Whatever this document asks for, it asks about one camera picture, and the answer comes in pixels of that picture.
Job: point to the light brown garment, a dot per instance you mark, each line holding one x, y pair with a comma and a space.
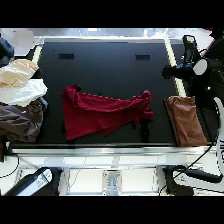
186, 120

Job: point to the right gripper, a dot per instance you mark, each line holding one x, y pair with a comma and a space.
178, 71

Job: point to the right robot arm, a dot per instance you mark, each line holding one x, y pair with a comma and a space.
220, 133

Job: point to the dark brown garment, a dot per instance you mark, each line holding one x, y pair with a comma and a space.
20, 121

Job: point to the red T-shirt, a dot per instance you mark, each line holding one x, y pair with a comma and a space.
96, 115

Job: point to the white garment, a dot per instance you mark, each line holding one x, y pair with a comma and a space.
23, 93

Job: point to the cream garment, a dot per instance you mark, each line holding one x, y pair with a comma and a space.
18, 73

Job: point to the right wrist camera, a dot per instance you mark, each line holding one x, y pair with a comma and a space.
189, 50

